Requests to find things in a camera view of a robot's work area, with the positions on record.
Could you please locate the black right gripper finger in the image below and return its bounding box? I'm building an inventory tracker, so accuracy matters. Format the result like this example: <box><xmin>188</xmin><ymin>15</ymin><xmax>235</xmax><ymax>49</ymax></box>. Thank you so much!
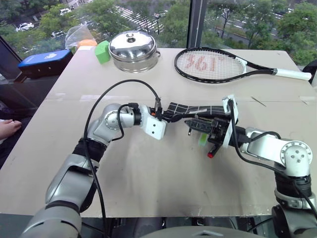
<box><xmin>187</xmin><ymin>125</ymin><xmax>211</xmax><ymax>137</ymax></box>
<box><xmin>185</xmin><ymin>119</ymin><xmax>214</xmax><ymax>132</ymax></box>

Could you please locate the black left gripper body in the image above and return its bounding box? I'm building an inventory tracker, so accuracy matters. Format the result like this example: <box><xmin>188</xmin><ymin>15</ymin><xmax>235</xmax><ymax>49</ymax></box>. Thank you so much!
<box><xmin>148</xmin><ymin>105</ymin><xmax>165</xmax><ymax>122</ymax></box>

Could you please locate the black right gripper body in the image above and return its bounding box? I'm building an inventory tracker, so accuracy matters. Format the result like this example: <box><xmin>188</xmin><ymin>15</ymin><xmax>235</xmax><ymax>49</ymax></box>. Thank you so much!
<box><xmin>207</xmin><ymin>117</ymin><xmax>230</xmax><ymax>147</ymax></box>

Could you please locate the black white grid pouch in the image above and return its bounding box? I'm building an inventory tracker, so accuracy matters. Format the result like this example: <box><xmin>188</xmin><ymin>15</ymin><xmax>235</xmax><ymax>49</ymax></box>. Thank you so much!
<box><xmin>166</xmin><ymin>101</ymin><xmax>227</xmax><ymax>120</ymax></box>

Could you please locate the black marker with red cap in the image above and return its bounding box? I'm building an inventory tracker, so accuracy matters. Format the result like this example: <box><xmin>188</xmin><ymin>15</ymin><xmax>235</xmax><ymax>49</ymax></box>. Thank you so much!
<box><xmin>207</xmin><ymin>142</ymin><xmax>220</xmax><ymax>159</ymax></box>

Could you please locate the person's bare hand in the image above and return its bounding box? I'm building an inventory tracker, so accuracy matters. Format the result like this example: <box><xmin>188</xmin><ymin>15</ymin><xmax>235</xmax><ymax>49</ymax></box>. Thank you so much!
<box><xmin>0</xmin><ymin>119</ymin><xmax>23</xmax><ymax>145</ymax></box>

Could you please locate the steel pot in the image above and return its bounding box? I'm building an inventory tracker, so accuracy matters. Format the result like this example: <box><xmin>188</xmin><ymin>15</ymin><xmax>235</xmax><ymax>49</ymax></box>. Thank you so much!
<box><xmin>112</xmin><ymin>49</ymin><xmax>161</xmax><ymax>74</ymax></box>

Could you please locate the thin wooden stick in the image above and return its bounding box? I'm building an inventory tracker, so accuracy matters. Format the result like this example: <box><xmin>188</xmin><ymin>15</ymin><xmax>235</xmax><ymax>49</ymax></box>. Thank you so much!
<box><xmin>251</xmin><ymin>96</ymin><xmax>267</xmax><ymax>108</ymax></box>

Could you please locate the steel pot lid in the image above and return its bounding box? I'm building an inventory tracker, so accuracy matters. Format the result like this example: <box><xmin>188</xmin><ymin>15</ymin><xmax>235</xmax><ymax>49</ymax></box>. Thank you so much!
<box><xmin>108</xmin><ymin>30</ymin><xmax>158</xmax><ymax>60</ymax></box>

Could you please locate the green foam block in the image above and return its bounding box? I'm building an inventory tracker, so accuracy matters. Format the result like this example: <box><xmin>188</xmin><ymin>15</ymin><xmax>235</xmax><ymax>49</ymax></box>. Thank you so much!
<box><xmin>95</xmin><ymin>40</ymin><xmax>111</xmax><ymax>65</ymax></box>

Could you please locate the black white tennis racket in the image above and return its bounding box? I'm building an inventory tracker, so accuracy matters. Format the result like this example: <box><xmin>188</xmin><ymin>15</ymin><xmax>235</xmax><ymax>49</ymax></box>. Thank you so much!
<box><xmin>174</xmin><ymin>47</ymin><xmax>313</xmax><ymax>84</ymax></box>

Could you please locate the orange object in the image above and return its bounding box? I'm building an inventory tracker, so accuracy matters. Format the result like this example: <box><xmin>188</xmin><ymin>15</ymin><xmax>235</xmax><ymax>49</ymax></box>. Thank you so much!
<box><xmin>77</xmin><ymin>39</ymin><xmax>98</xmax><ymax>48</ymax></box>

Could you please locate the grey robot torso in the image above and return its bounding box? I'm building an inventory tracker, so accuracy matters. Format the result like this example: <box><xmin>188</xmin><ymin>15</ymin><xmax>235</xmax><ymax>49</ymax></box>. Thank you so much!
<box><xmin>140</xmin><ymin>225</ymin><xmax>252</xmax><ymax>238</ymax></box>

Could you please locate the clear plastic bag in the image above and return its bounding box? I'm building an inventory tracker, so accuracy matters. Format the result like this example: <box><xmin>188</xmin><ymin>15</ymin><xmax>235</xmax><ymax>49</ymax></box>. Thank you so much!
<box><xmin>64</xmin><ymin>24</ymin><xmax>100</xmax><ymax>49</ymax></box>

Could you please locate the black rounded object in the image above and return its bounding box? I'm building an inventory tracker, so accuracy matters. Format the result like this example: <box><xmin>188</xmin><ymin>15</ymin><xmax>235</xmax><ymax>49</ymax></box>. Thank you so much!
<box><xmin>302</xmin><ymin>59</ymin><xmax>317</xmax><ymax>88</ymax></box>

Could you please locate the blue black device box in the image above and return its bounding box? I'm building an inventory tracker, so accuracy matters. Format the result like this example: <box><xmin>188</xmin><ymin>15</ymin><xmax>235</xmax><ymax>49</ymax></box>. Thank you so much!
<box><xmin>17</xmin><ymin>49</ymin><xmax>74</xmax><ymax>80</ymax></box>

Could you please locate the white parked car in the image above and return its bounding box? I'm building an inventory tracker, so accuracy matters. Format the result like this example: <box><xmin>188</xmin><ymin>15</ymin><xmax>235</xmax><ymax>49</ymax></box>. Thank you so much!
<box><xmin>15</xmin><ymin>22</ymin><xmax>35</xmax><ymax>32</ymax></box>

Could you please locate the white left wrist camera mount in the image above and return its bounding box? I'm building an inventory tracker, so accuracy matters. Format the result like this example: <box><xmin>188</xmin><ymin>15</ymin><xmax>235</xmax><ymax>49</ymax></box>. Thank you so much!
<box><xmin>140</xmin><ymin>105</ymin><xmax>167</xmax><ymax>141</ymax></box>

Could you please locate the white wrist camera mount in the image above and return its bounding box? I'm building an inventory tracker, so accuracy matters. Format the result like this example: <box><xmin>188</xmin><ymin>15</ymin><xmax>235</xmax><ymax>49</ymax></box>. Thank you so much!
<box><xmin>222</xmin><ymin>94</ymin><xmax>240</xmax><ymax>149</ymax></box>
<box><xmin>140</xmin><ymin>105</ymin><xmax>167</xmax><ymax>141</ymax></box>

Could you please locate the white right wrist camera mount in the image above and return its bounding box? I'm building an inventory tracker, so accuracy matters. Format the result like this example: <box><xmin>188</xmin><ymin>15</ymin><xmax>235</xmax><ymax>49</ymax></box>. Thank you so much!
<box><xmin>222</xmin><ymin>94</ymin><xmax>240</xmax><ymax>149</ymax></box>

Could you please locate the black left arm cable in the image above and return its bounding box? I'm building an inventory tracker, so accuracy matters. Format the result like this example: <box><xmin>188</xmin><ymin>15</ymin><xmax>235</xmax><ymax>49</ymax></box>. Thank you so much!
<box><xmin>83</xmin><ymin>79</ymin><xmax>163</xmax><ymax>225</ymax></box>

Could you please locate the dark window frame post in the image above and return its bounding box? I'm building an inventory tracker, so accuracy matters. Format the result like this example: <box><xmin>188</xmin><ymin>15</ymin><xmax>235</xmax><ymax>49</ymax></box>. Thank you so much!
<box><xmin>188</xmin><ymin>0</ymin><xmax>209</xmax><ymax>49</ymax></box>

